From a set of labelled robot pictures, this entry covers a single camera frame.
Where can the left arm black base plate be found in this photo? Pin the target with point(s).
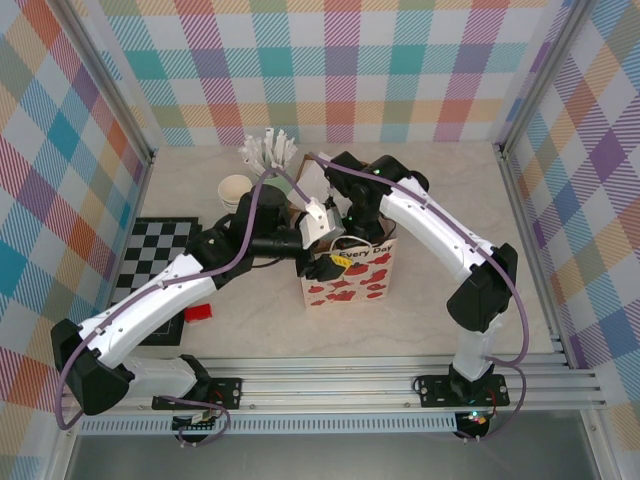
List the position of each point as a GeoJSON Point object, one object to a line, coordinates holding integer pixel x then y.
{"type": "Point", "coordinates": [227, 392]}

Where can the red white paper gift bag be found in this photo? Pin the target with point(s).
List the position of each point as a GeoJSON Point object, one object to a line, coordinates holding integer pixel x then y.
{"type": "Point", "coordinates": [350, 290]}

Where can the aluminium mounting rail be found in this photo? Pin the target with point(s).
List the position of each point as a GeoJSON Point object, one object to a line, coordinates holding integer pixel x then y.
{"type": "Point", "coordinates": [325, 390]}

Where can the right aluminium frame post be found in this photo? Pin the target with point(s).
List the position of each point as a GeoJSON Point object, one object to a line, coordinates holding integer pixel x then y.
{"type": "Point", "coordinates": [545, 80]}

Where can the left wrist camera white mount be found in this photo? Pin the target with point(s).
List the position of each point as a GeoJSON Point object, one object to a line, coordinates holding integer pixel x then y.
{"type": "Point", "coordinates": [317, 222]}

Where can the pile of white napkins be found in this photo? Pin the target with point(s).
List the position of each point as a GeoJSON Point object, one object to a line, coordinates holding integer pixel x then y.
{"type": "Point", "coordinates": [316, 182]}

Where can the stack of green paper cups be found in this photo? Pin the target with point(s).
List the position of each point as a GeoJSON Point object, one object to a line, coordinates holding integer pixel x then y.
{"type": "Point", "coordinates": [232, 190]}

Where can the left aluminium frame post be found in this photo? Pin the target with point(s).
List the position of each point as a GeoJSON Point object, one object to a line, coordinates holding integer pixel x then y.
{"type": "Point", "coordinates": [100, 80]}

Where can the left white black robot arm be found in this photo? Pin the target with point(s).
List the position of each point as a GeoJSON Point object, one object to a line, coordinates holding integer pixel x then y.
{"type": "Point", "coordinates": [150, 305]}

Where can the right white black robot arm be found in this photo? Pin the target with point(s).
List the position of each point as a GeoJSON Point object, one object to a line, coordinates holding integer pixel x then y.
{"type": "Point", "coordinates": [430, 225]}

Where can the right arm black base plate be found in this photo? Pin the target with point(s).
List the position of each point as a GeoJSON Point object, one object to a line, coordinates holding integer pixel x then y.
{"type": "Point", "coordinates": [435, 392]}

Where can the right aluminium side rail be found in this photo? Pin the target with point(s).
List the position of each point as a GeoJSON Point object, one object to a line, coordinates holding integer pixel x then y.
{"type": "Point", "coordinates": [525, 225]}

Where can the mint green holder cup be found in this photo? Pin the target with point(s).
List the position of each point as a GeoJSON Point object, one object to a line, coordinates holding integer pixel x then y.
{"type": "Point", "coordinates": [274, 186]}

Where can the black grey checkerboard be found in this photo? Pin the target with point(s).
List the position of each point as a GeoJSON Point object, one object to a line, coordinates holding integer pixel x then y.
{"type": "Point", "coordinates": [150, 245]}

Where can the red plastic block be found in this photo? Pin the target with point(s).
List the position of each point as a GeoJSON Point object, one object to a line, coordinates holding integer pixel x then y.
{"type": "Point", "coordinates": [198, 313]}

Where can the aluminium frame post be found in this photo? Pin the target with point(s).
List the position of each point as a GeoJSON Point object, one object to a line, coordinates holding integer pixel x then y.
{"type": "Point", "coordinates": [100, 80]}
{"type": "Point", "coordinates": [545, 80]}

